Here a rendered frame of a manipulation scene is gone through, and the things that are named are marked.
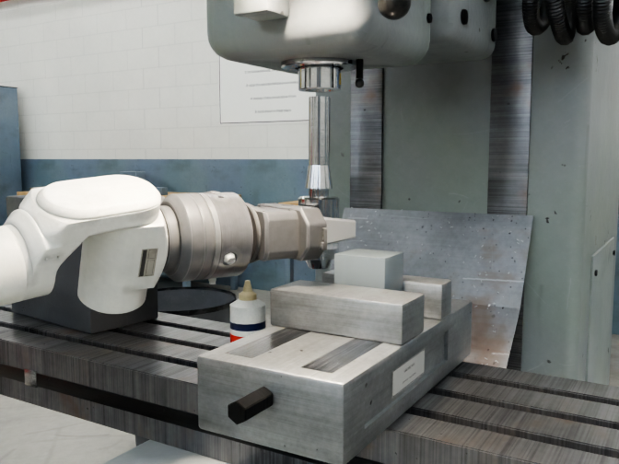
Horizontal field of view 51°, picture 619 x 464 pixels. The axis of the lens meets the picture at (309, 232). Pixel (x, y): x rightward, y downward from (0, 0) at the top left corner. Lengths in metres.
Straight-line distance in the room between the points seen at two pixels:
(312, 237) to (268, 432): 0.21
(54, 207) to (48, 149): 7.41
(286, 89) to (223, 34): 5.08
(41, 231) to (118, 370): 0.30
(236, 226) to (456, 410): 0.28
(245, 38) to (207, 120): 5.61
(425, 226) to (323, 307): 0.45
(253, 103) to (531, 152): 5.05
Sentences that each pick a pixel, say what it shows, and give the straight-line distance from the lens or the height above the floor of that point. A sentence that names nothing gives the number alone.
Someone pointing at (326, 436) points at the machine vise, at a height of 0.98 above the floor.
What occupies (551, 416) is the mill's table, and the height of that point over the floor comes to 0.95.
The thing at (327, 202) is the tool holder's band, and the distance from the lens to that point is 0.72.
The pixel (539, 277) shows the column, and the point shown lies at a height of 1.03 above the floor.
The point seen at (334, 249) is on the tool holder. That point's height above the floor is 1.10.
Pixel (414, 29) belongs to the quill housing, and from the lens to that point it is 0.73.
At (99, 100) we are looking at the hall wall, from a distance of 7.33.
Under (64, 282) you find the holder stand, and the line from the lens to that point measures 1.00.
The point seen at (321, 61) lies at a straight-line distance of 0.70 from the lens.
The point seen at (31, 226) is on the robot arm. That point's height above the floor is 1.15.
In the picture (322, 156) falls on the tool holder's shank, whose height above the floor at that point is 1.21.
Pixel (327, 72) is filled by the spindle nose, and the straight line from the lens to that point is 0.72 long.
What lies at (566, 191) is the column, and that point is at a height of 1.16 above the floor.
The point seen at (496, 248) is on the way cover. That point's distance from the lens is 1.02.
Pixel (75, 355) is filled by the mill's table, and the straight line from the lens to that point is 0.88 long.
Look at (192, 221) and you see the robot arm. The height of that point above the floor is 1.15.
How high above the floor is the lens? 1.20
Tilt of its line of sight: 6 degrees down
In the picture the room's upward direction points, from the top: straight up
